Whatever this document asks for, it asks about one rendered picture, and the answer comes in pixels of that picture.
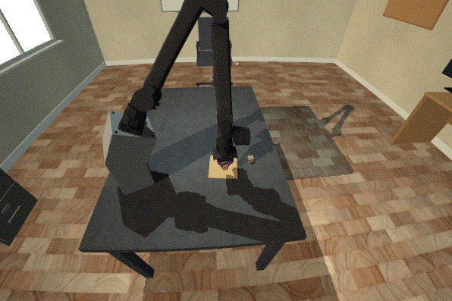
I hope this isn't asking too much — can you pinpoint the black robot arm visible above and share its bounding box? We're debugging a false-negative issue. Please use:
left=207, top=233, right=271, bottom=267
left=118, top=0, right=250, bottom=152

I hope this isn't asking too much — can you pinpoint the tan square mat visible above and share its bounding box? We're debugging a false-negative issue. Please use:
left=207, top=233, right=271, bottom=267
left=209, top=155, right=238, bottom=179

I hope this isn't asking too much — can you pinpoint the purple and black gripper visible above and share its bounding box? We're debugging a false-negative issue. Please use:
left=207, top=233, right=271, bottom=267
left=212, top=144, right=237, bottom=168

